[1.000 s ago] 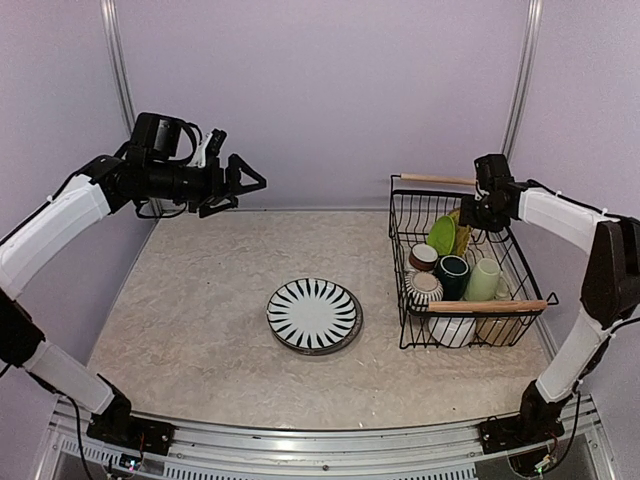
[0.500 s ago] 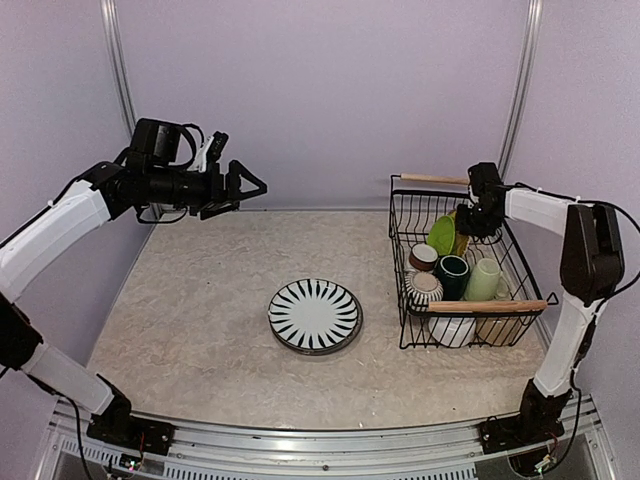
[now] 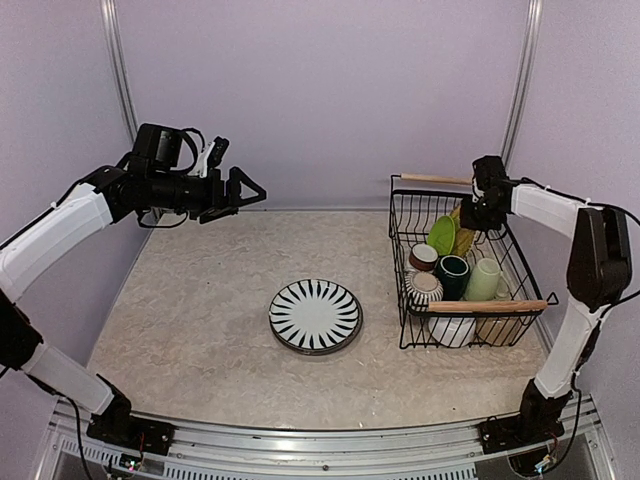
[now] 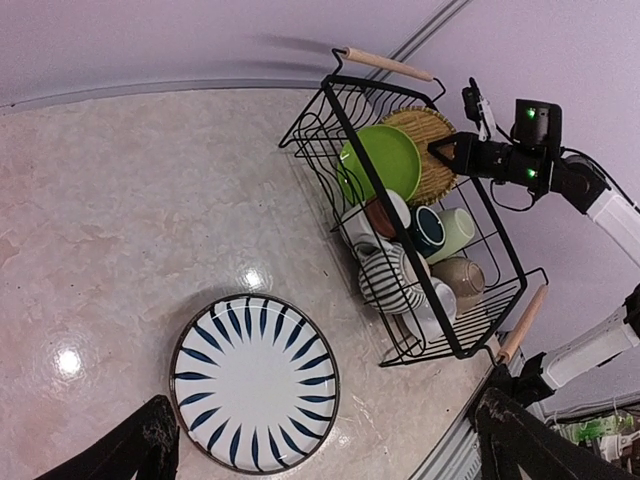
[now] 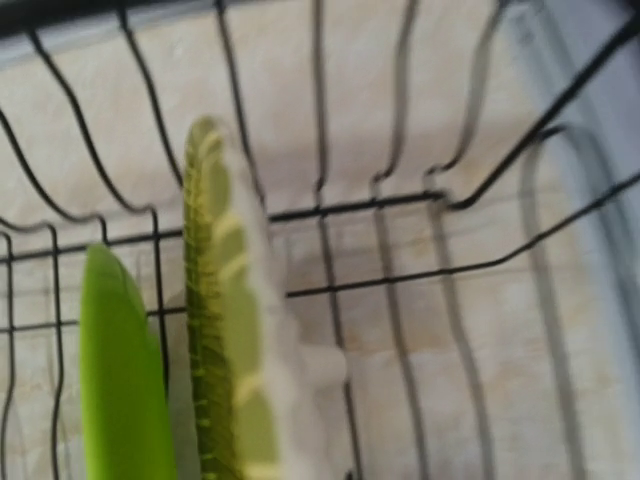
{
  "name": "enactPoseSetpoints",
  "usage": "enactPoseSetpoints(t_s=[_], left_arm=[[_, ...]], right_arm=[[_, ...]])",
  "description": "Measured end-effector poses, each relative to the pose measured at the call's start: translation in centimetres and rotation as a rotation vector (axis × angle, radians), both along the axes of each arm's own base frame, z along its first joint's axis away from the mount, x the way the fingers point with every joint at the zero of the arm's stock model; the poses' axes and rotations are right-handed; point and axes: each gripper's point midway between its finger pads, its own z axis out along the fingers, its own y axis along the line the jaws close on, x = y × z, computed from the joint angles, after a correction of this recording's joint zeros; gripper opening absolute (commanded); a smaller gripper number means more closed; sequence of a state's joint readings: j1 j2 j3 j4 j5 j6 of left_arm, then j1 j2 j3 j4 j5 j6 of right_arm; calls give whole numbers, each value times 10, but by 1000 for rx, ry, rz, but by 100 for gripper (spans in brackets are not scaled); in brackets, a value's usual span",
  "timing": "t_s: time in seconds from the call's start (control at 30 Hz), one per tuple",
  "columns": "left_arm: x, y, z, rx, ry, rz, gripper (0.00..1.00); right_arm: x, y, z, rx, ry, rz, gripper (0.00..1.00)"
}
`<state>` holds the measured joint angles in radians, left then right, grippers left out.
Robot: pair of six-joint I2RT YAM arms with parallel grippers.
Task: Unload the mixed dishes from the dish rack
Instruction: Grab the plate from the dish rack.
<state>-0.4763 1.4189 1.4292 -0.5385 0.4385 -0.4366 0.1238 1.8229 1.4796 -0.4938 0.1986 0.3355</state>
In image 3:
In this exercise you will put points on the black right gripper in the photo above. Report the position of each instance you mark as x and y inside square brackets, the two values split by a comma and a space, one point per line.
[468, 221]

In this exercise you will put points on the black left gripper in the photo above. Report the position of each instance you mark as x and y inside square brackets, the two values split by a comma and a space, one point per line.
[217, 204]

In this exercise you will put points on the yellow green woven plate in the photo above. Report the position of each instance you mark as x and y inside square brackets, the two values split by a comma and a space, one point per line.
[464, 238]

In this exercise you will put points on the white plate dark stripes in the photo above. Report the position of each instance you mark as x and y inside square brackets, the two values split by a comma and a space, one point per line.
[316, 305]

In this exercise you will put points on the grey reindeer plate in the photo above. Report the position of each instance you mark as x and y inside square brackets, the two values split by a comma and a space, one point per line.
[297, 339]

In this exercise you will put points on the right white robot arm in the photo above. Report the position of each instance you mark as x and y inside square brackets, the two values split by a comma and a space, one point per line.
[599, 271]

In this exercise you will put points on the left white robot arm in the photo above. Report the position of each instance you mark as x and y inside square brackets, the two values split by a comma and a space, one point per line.
[61, 272]

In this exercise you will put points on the lime green plate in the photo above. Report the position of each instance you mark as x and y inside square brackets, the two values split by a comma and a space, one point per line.
[442, 235]

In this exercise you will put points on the dark green mug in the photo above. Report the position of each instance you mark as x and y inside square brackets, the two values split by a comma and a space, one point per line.
[453, 272]

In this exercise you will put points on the light green cup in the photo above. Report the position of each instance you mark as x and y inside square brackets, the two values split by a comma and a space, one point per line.
[484, 280]

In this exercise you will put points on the clear glass cup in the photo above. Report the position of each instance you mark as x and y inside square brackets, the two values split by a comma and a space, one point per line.
[502, 291]

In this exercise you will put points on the brown white small bowl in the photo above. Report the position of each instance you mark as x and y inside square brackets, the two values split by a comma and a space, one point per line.
[423, 257]

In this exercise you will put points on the striped black white cup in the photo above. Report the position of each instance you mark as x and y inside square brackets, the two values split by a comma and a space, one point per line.
[423, 288]

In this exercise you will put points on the beige cup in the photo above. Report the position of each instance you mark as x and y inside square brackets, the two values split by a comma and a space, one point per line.
[498, 331]

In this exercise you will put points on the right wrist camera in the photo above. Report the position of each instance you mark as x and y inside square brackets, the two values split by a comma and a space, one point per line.
[489, 175]

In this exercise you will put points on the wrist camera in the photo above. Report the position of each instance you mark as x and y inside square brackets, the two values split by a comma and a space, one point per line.
[157, 150]
[489, 175]

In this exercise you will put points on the black wire dish rack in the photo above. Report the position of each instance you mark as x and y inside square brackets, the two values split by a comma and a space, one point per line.
[412, 213]

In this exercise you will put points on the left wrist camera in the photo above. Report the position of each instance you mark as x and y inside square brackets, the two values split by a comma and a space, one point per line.
[157, 150]

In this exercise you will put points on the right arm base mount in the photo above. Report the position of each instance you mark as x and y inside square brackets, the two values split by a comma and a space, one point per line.
[507, 433]

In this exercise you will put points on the aluminium front rail frame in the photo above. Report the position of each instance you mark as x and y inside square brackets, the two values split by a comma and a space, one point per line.
[202, 450]

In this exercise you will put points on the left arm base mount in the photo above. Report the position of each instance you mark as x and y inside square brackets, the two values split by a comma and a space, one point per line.
[135, 433]

